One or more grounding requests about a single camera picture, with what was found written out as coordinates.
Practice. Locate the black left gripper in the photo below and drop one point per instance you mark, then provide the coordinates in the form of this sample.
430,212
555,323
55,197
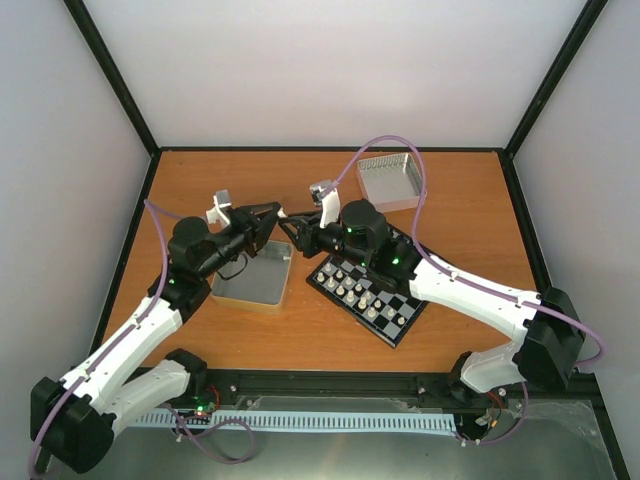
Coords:
256,230

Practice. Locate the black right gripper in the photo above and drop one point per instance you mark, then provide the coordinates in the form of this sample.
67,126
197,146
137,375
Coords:
306,227

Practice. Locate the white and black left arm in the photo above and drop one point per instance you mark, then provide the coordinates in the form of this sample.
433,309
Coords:
194,252

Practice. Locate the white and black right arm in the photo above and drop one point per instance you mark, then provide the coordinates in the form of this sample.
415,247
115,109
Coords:
542,328

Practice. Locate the silver square tin lid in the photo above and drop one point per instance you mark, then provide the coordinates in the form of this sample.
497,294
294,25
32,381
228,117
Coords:
390,182

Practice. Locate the black and silver chessboard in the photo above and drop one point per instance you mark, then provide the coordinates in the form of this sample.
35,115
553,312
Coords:
386,312

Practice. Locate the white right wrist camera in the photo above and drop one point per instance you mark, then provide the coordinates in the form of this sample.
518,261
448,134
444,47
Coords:
325,195

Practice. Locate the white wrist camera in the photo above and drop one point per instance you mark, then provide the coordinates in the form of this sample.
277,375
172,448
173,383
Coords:
325,195
219,212

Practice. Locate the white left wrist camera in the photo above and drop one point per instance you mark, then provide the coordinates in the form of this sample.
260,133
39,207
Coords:
219,212

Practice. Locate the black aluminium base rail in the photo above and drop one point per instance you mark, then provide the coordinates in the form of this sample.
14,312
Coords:
325,382

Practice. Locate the light blue cable duct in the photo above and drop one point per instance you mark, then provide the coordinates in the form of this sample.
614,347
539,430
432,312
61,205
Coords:
325,422

